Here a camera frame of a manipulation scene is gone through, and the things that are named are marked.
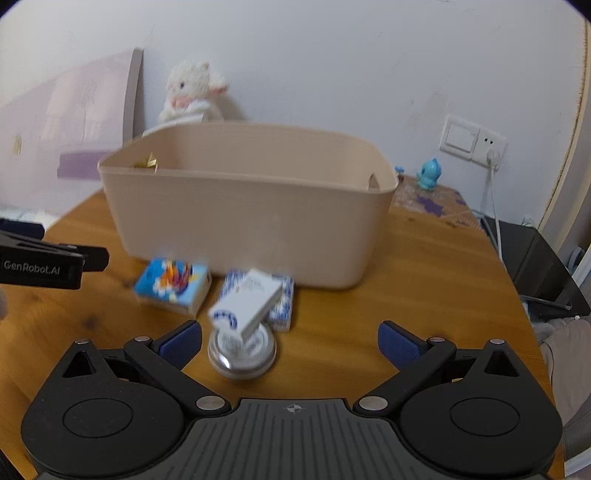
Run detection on blue printed tissue pack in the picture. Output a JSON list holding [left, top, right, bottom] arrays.
[[134, 258, 212, 319]]

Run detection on white plush lamb toy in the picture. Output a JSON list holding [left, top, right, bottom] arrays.
[[156, 60, 232, 126]]

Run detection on grey cloth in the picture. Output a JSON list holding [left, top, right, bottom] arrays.
[[531, 318, 591, 464]]

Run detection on white wall switch and socket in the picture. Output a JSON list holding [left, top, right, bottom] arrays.
[[438, 114, 508, 162]]

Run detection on white and blue small box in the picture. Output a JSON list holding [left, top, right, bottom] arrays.
[[208, 268, 284, 341]]

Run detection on blue patterned card box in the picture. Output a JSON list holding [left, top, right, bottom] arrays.
[[218, 271, 296, 333]]

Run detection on white plug and cable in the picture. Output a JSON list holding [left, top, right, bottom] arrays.
[[481, 148, 507, 261]]

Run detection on purple patterned table mat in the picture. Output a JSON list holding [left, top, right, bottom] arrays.
[[392, 174, 484, 230]]

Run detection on beige plastic storage bin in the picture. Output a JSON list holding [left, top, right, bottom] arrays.
[[97, 122, 399, 291]]

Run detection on wooden door frame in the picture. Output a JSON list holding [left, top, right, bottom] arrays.
[[538, 9, 591, 243]]

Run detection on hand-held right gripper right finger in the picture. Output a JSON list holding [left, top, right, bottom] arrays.
[[353, 320, 525, 412]]

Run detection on pink board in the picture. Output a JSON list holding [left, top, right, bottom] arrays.
[[0, 47, 144, 217]]

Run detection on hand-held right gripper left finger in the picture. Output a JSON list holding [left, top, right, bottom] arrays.
[[60, 320, 232, 412]]

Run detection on blue toy figure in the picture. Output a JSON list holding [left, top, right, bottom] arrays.
[[416, 158, 441, 190]]

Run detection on black cabinet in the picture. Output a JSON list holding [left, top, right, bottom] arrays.
[[498, 220, 591, 320]]

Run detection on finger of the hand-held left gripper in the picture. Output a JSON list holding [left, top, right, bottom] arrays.
[[83, 247, 110, 272]]

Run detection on round metal tin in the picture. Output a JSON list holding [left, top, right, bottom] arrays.
[[207, 318, 278, 380]]

